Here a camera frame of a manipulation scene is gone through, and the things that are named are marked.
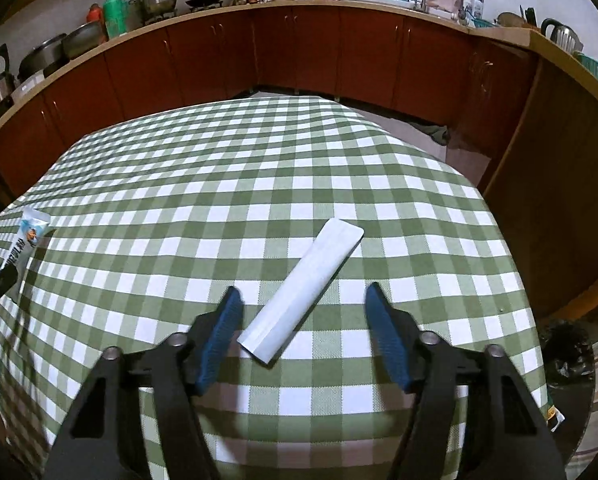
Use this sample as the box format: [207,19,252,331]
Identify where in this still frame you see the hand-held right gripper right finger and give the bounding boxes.
[365,281,567,480]

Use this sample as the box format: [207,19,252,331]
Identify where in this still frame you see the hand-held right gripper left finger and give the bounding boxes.
[44,286,245,480]

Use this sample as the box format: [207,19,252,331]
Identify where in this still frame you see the white tube with dark print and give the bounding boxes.
[4,207,50,273]

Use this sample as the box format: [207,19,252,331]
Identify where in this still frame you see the plain white tube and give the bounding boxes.
[236,217,365,366]

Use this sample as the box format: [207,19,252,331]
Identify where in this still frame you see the black lined trash bin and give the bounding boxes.
[536,317,596,436]

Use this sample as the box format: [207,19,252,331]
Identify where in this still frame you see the green checked tablecloth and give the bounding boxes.
[0,95,550,480]

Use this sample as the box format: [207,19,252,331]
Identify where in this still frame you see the dark floor rag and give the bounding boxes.
[419,120,452,146]

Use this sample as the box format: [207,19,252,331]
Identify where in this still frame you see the wooden counter cabinet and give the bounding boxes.
[482,30,598,321]

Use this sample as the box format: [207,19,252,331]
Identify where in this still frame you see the grey lidded pot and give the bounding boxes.
[18,34,67,78]

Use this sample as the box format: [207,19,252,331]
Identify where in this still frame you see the steel mixing bowl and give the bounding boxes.
[61,21,104,58]

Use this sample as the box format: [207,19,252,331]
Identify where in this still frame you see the green thermos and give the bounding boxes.
[102,0,128,40]

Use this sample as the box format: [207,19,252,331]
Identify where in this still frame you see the red base cabinets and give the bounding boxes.
[0,2,540,201]

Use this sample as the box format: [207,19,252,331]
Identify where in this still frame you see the steel kettle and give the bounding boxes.
[542,17,580,51]

